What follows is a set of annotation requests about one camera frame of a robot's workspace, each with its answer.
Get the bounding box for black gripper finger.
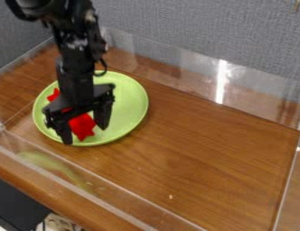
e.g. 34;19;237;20
94;101;113;130
55;120;73;145

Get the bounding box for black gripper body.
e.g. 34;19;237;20
42;57;115;130

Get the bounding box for red plastic block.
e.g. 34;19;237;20
46;88;95;142

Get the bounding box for green round plate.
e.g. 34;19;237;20
31;71;149;146

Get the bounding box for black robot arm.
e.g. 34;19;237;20
4;0;115;144

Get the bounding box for white power strip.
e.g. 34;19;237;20
45;214;82;231

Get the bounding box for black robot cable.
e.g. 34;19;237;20
94;57;109;78

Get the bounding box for clear acrylic enclosure wall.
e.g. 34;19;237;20
0;29;300;231

